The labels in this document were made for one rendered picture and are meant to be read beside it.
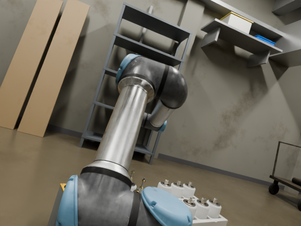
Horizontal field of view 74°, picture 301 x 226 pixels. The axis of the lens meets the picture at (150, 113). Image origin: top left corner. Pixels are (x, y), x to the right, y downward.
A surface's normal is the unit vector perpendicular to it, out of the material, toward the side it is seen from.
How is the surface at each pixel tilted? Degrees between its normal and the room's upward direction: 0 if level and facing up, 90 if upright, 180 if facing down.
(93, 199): 50
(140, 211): 40
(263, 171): 90
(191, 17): 90
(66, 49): 78
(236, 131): 90
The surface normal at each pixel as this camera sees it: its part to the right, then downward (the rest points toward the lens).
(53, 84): 0.29, -0.12
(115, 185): 0.59, -0.40
